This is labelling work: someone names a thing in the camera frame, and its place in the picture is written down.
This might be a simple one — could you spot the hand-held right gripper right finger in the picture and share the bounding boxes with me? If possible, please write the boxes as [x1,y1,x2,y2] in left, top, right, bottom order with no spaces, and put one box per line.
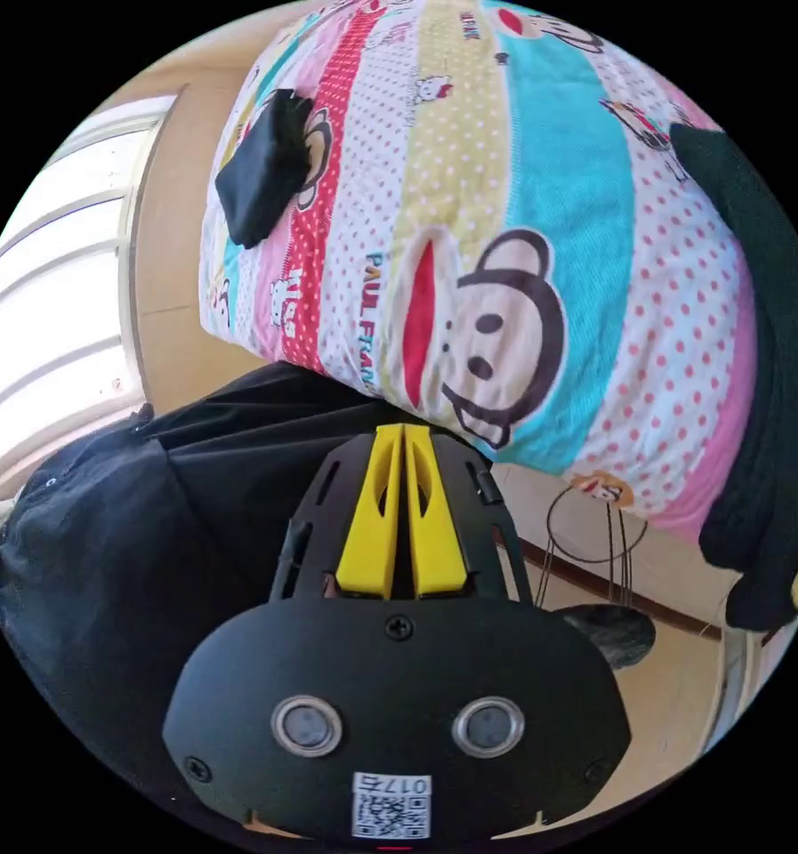
[404,424,472,599]

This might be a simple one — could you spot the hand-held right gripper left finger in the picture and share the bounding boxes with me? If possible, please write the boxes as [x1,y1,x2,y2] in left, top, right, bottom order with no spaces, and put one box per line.
[335,425,405,600]

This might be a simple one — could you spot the black long pants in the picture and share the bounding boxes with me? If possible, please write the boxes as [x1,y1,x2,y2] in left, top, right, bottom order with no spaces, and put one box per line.
[0,359,495,826]

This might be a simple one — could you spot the dark knit garment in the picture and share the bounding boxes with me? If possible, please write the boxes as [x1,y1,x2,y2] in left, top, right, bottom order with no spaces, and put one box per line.
[667,122,798,633]

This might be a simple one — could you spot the folded black garment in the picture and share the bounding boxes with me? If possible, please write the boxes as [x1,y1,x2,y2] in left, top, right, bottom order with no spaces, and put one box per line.
[214,87,318,250]

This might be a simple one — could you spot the window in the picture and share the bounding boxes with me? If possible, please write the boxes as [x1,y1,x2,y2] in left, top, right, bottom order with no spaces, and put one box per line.
[0,93,181,496]

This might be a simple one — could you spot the bed with printed striped sheet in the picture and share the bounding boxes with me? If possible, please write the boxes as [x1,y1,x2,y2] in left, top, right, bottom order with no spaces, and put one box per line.
[197,0,777,556]

